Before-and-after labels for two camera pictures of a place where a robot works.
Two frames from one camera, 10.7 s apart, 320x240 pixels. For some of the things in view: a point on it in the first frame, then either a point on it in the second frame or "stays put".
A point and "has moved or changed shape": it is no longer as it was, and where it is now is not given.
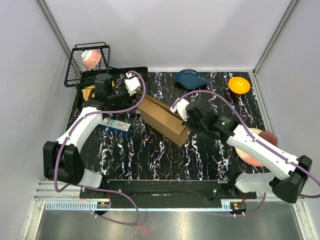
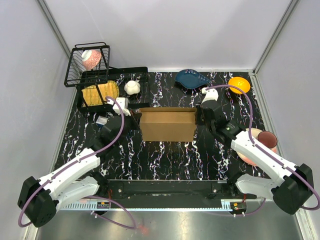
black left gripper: x=131 y=101 -> x=135 y=118
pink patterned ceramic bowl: x=90 y=58 stays put
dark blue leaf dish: x=190 y=78 stays put
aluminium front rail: x=65 y=196 stays put
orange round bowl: x=239 y=85 stays put
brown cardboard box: x=158 y=118 has moved or changed shape
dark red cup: x=269 y=136 stays put
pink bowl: x=247 y=159 stays put
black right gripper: x=187 y=124 -> x=198 y=111
